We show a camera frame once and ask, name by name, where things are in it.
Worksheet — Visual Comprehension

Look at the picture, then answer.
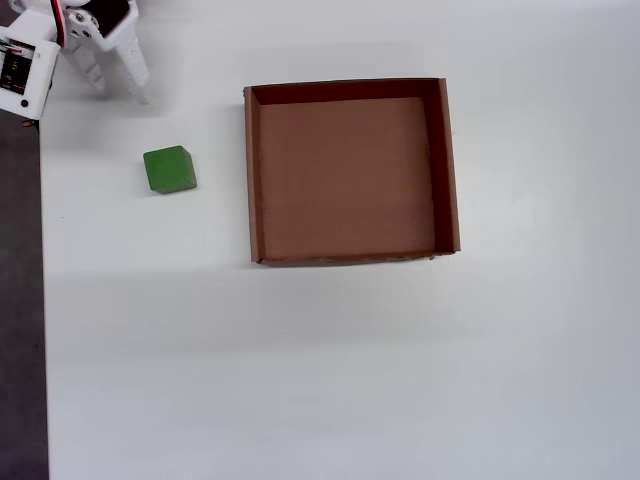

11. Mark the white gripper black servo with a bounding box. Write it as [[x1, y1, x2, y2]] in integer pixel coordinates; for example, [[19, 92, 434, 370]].
[[58, 0, 151, 106]]

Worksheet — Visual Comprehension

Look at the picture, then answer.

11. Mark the green cube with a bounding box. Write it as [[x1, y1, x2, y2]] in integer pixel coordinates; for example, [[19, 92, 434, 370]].
[[142, 144, 200, 195]]

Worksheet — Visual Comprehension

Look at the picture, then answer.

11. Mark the brown cardboard box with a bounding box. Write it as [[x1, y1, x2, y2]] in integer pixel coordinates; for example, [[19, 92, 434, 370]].
[[243, 76, 462, 265]]

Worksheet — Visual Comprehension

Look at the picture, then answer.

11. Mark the red black white cable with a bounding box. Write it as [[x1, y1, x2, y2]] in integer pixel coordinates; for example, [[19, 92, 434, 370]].
[[48, 0, 71, 47]]

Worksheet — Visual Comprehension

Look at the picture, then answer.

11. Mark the white camera box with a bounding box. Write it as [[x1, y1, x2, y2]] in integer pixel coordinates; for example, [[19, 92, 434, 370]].
[[0, 27, 58, 120]]

